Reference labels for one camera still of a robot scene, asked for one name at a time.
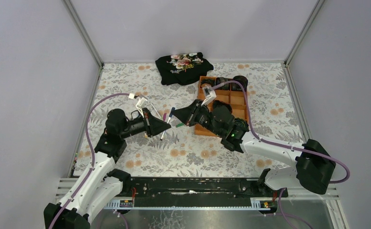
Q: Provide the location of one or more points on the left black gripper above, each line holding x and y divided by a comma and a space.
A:
146, 123

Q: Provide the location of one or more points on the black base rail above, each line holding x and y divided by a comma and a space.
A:
200, 192

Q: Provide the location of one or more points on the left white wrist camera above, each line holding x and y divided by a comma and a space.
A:
141, 99

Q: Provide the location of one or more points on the rolled black belt top right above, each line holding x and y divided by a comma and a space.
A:
242, 80

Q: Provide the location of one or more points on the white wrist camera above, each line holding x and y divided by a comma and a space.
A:
141, 99
209, 93

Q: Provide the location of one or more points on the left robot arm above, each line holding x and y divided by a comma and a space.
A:
101, 181

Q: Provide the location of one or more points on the rolled black belt top middle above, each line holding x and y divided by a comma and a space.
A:
221, 84

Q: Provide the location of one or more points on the white pen blue cap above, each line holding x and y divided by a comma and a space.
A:
167, 126

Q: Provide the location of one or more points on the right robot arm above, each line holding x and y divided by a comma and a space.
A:
308, 164

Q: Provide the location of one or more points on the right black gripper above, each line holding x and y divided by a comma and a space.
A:
195, 113

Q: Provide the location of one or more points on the small item in tray corner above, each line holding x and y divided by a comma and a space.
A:
207, 82

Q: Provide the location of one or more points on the floral patterned table mat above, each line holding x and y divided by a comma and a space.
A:
181, 153

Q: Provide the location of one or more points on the rolled black belt bottom right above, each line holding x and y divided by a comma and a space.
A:
241, 122

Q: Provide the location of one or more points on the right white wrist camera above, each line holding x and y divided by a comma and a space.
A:
209, 93

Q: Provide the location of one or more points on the black floral folded shirt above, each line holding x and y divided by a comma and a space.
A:
182, 69

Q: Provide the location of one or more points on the orange wooden compartment tray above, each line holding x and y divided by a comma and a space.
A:
234, 98

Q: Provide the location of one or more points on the white pen light green cap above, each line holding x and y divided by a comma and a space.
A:
156, 111

